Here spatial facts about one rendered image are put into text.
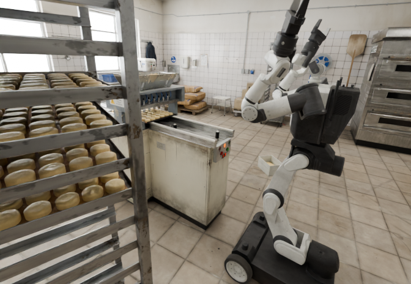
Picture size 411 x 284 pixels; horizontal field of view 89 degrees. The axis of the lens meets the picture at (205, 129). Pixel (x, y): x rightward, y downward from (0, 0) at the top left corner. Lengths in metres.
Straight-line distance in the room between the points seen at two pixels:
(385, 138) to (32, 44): 4.87
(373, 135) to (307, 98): 3.87
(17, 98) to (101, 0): 0.24
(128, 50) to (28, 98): 0.20
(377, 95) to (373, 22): 1.65
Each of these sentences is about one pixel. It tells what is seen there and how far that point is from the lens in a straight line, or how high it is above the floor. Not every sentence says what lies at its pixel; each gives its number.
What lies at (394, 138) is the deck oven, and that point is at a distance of 4.95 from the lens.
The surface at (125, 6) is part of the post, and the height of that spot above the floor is 1.58.
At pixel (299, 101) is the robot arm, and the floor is 1.31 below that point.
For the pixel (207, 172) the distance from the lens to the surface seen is 1.70.
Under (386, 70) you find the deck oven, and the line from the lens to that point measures 4.66.
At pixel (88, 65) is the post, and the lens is 0.92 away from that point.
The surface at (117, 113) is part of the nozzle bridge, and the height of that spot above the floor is 0.99.
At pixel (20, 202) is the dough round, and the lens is 0.70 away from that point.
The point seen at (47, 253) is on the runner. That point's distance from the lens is 0.66.
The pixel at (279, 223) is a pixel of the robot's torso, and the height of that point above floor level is 0.43.
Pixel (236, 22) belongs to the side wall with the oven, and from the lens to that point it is 6.06.
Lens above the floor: 1.49
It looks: 19 degrees down
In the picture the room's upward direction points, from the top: 2 degrees clockwise
